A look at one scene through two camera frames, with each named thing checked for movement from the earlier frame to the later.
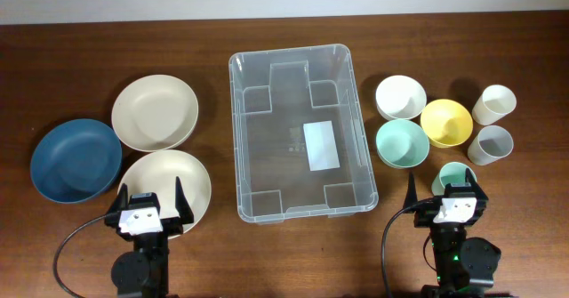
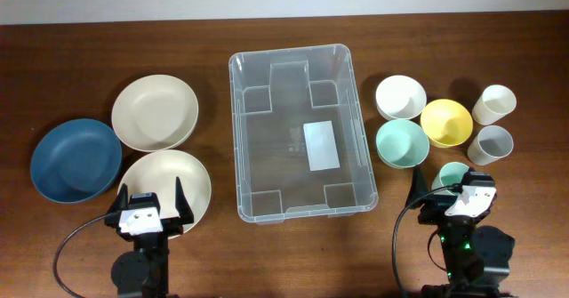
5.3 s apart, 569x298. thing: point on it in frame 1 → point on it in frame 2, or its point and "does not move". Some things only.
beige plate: x=154 y=113 does not move
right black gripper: x=411 y=195 → x=418 y=185
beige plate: x=157 y=172 does not move
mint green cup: x=452 y=173 does not move
